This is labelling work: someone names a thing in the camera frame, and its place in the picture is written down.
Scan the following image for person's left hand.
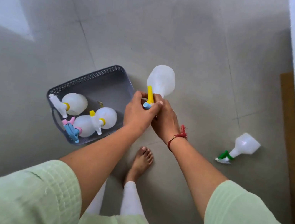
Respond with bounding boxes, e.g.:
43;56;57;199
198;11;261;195
121;88;165;136

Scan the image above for person's right hand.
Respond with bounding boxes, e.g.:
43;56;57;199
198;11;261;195
147;95;186;146

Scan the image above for spray bottle yellow blue trigger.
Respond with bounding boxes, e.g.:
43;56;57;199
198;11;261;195
142;62;179;114

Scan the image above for person's right forearm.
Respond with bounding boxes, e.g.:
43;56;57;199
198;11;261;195
156;134;234;224

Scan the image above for person's left forearm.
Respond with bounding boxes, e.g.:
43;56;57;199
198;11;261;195
51;113;151;224

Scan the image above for red thread wristband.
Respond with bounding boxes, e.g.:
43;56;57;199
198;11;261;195
166;123;190;154

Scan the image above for spray bottle white trigger yellow nozzle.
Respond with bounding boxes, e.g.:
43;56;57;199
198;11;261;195
86;105;119;138

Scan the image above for grey perforated plastic basket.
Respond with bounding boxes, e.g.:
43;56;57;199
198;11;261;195
39;55;140;154

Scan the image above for person's bare foot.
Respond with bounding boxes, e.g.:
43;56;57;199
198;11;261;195
124;144;156;188

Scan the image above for spray bottle blue pink trigger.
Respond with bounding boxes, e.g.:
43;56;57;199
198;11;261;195
59;111;99;147

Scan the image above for white leggings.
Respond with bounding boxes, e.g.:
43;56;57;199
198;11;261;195
85;175;150;224

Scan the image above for spray bottle green white trigger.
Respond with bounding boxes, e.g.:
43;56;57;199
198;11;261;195
214;128;263;170

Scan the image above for light green tunic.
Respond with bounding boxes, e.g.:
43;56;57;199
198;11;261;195
0;142;295;224

